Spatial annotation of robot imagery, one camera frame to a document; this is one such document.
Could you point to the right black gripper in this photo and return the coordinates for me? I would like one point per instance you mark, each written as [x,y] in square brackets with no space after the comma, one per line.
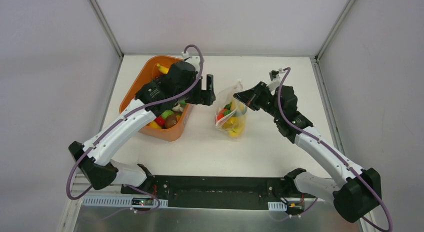
[260,98]

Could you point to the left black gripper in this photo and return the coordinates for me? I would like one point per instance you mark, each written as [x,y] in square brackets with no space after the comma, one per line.
[201,94]

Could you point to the clear zip top bag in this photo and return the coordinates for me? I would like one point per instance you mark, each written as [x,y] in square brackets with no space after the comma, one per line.
[223,98]

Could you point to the yellow banana bunch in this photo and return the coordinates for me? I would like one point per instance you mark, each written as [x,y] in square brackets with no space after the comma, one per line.
[234,120]

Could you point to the orange toy carrot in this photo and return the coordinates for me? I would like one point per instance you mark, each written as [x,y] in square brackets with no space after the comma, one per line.
[219,116]

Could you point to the red toy pepper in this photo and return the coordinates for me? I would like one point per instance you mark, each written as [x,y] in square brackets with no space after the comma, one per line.
[160,121]

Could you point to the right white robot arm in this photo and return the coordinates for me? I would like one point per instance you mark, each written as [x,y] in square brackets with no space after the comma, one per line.
[350,189]

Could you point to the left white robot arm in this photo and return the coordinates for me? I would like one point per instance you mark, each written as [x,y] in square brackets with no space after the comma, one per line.
[94,156]

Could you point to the orange plastic bin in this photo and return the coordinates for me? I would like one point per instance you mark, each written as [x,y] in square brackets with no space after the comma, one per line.
[148,72]

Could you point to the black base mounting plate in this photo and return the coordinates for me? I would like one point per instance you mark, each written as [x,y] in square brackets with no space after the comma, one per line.
[235,193]

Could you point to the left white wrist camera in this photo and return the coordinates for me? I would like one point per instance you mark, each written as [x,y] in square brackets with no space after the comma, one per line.
[193,60]

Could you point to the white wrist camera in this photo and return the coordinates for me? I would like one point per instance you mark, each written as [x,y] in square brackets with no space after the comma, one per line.
[275,79]
[193,60]

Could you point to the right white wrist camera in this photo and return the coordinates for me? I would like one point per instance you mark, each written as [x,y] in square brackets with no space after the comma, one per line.
[275,79]

